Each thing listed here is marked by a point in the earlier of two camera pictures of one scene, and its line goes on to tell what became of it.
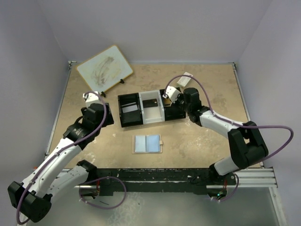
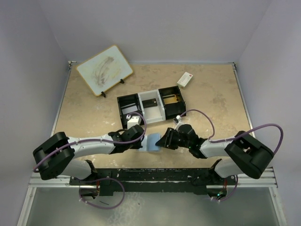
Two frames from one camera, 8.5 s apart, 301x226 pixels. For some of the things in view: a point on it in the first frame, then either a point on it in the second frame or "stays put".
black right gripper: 182,96 → 166,141
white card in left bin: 129,108 stays put
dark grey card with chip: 150,103 stays put
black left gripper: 108,120 → 137,146
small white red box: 184,80 stays put
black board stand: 103,94 stays put
